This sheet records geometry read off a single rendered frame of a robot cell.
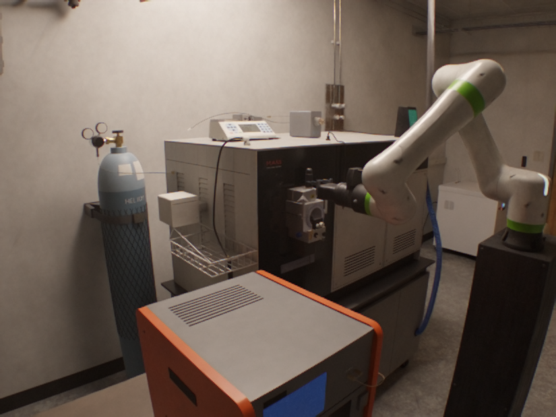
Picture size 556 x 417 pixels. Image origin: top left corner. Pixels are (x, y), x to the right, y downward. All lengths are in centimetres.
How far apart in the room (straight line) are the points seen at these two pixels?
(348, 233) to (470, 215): 292
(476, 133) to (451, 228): 326
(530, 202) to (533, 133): 354
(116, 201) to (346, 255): 107
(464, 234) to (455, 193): 46
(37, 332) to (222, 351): 175
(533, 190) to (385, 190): 53
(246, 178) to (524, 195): 90
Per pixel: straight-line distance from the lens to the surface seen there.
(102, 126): 190
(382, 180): 98
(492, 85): 115
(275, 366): 70
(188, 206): 147
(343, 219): 161
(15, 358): 244
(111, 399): 133
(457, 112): 109
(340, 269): 168
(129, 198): 186
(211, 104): 247
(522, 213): 134
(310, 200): 133
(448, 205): 453
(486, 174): 142
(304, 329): 80
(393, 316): 209
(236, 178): 133
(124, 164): 186
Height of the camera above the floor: 155
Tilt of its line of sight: 14 degrees down
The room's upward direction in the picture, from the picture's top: straight up
